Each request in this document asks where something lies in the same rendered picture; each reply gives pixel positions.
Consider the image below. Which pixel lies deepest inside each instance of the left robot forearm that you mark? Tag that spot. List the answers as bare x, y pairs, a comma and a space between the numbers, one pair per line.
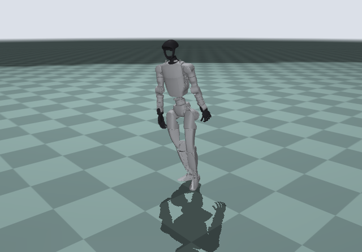
200, 100

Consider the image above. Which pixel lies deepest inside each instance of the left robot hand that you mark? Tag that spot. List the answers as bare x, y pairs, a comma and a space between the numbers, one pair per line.
205, 114

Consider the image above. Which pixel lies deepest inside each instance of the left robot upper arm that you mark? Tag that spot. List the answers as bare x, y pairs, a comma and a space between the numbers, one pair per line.
189, 69

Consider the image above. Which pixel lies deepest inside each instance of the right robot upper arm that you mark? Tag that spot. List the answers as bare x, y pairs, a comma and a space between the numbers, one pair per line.
160, 87

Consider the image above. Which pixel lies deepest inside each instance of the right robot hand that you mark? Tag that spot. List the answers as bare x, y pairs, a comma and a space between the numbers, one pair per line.
161, 119

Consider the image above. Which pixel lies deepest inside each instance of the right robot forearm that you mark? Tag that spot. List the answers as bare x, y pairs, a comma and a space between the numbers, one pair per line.
160, 101

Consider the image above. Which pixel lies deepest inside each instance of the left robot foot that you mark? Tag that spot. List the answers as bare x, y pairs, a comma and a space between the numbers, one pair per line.
194, 183

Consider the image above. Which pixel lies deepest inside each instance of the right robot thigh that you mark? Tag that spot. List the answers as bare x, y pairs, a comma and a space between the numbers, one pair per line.
173, 129

